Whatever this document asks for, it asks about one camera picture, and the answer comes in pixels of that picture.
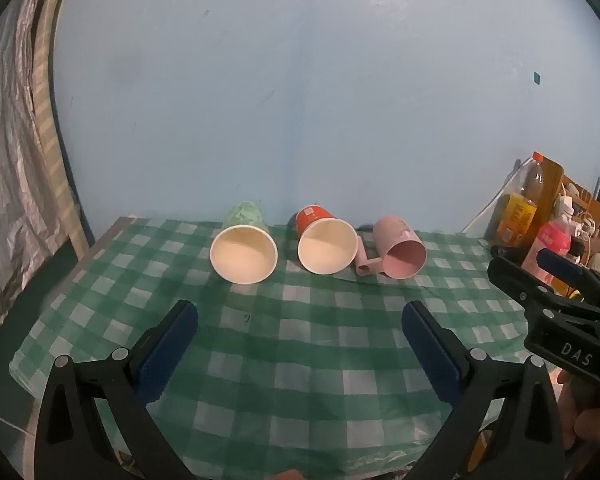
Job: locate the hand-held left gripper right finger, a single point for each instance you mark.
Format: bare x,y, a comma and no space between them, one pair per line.
430,342

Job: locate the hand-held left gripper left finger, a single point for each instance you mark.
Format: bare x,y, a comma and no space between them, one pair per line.
171,338

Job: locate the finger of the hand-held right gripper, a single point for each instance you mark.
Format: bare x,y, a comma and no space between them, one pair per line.
560,262
512,274

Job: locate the green patterned paper cup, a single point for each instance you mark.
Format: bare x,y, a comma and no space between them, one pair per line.
242,257

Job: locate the red paper cup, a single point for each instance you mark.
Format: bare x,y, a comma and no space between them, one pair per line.
325,252

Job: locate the person's right hand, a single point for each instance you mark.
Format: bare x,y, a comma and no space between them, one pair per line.
597,425

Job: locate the pink drink bottle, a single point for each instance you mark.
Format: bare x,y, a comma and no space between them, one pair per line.
550,242

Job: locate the white charger plug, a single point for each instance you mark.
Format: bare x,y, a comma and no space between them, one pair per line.
564,207

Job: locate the orange-capped tea bottle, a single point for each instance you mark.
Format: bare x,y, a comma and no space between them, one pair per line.
517,215

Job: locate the wooden desk rack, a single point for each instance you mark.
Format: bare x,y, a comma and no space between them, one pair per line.
587,210

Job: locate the pink mug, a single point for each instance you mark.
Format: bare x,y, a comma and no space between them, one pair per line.
397,252

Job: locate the green checkered tablecloth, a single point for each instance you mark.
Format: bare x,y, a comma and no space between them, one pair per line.
290,355

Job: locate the silver foil curtain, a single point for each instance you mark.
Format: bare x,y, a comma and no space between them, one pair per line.
7,170

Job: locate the striped wooden post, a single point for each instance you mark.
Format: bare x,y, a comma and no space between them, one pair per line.
47,120

